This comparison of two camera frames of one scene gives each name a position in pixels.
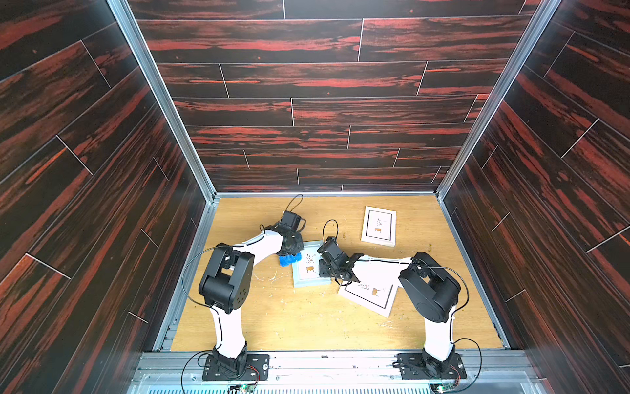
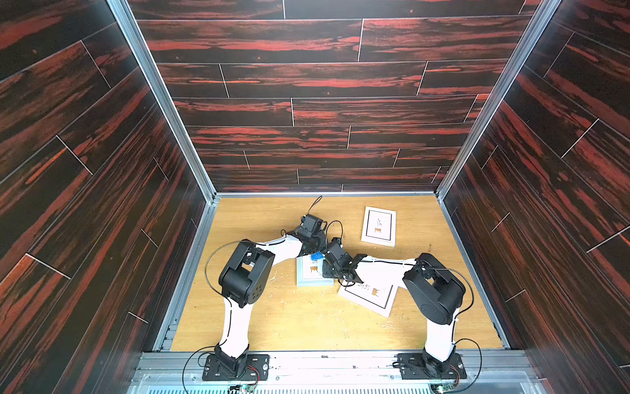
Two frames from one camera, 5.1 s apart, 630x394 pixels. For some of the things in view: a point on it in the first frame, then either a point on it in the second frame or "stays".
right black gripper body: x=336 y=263 stays
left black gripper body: x=296 y=246 → x=315 y=244
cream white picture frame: x=379 y=286 stays
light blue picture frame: x=306 y=271 stays
